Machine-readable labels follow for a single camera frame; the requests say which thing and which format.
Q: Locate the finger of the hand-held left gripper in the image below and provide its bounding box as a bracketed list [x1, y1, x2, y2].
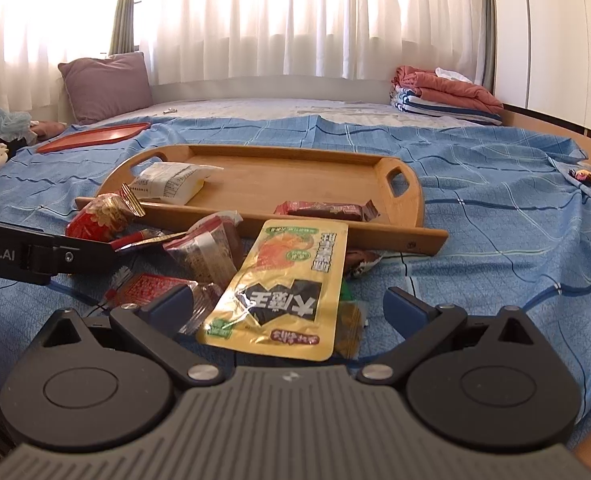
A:
[22, 240, 126, 277]

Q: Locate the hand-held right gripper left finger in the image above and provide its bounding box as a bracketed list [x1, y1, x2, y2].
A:
[39, 282, 226, 388]

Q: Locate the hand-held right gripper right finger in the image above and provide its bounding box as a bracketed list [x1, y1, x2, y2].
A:
[358, 286, 537, 387]

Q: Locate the red printed clear snack packet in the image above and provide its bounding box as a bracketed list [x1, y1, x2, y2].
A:
[102, 272, 223, 337]

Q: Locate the red and gold snack packet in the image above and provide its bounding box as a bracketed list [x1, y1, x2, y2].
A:
[65, 182, 146, 241]

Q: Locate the clear packet with red seal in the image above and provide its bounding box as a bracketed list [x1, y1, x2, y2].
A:
[162, 211, 244, 286]

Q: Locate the yellow pouch with black label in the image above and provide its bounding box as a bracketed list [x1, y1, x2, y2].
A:
[195, 219, 350, 361]

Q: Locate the wooden serving tray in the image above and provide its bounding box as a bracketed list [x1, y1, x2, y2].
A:
[74, 144, 449, 256]

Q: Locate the brown snack wrapper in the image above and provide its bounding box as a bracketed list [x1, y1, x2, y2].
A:
[343, 247, 383, 281]

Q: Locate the small black object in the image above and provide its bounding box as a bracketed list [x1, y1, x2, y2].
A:
[0, 135, 31, 154]

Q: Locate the white snack packet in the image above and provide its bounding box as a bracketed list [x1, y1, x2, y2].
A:
[128, 161, 224, 206]

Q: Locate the red plastic tray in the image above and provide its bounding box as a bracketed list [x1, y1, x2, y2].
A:
[35, 121, 152, 155]

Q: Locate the red-brown chocolate bar wrapper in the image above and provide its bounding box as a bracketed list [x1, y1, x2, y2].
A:
[274, 199, 381, 223]

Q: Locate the blue checked bed sheet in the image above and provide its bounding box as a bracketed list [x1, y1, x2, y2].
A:
[0, 114, 591, 441]

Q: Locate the pinkish brown object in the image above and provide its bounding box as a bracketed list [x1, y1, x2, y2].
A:
[30, 120, 66, 143]

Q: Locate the teal crumpled cloth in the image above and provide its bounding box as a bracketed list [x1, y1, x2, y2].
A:
[0, 105, 33, 143]

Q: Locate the purple pillow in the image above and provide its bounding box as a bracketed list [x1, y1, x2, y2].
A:
[58, 51, 154, 126]

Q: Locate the folded blue striped towel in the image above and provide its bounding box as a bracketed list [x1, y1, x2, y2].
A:
[390, 86, 503, 127]

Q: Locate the folded blankets stack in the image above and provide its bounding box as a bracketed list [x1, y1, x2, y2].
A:
[394, 65, 505, 113]

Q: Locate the pale patterned mattress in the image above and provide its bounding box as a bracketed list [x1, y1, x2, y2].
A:
[140, 97, 506, 128]

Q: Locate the white cloth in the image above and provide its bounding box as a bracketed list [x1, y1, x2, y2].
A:
[434, 66, 476, 83]

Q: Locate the grey-green curtain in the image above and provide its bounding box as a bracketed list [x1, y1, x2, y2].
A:
[108, 0, 138, 56]

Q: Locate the white wardrobe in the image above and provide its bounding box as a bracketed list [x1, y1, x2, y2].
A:
[490, 0, 591, 136]

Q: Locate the white sheer curtain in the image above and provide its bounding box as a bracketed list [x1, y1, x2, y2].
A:
[0, 0, 496, 88]

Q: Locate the wooden bed frame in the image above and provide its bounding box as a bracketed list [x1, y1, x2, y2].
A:
[500, 102, 591, 168]

